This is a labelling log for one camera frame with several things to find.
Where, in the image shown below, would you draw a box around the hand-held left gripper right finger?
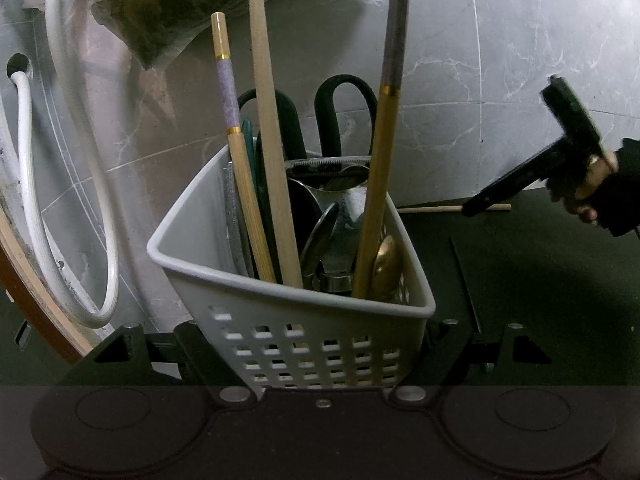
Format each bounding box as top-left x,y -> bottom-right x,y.
395,319 -> 586,405

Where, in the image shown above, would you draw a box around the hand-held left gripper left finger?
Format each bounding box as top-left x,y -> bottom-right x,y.
60,321 -> 257,407

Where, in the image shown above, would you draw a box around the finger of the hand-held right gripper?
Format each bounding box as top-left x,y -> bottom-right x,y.
461,140 -> 566,218

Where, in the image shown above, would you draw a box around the plain wooden chopstick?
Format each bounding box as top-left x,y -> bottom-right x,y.
397,203 -> 512,213
247,0 -> 304,289

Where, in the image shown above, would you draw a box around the grey perforated plastic basket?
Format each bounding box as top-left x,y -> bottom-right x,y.
146,147 -> 436,391

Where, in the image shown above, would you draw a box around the purple banded wooden chopstick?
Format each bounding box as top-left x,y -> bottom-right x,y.
210,11 -> 278,283
350,0 -> 412,299

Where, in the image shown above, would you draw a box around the silver spoon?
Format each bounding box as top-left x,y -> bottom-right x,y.
300,202 -> 341,282

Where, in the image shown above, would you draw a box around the green handled knife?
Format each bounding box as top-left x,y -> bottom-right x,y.
241,117 -> 281,281

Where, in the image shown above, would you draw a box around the metal peeler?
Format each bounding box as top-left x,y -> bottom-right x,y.
285,156 -> 373,293

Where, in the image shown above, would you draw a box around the black handled scissors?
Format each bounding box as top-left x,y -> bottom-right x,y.
236,74 -> 378,176

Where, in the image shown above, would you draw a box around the person's right forearm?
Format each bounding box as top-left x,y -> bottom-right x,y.
594,137 -> 640,238

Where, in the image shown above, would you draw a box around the person's right hand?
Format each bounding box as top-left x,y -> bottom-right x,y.
575,152 -> 621,225

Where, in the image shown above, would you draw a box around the dark green chopstick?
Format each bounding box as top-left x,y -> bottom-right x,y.
449,237 -> 484,334

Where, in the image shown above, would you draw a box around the plastic bag of dried greens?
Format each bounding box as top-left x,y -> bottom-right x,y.
82,0 -> 361,71

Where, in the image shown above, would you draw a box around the wooden frame edge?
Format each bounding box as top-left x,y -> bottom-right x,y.
0,215 -> 96,364

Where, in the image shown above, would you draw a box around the white flexible hose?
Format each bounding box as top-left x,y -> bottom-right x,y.
0,0 -> 121,330

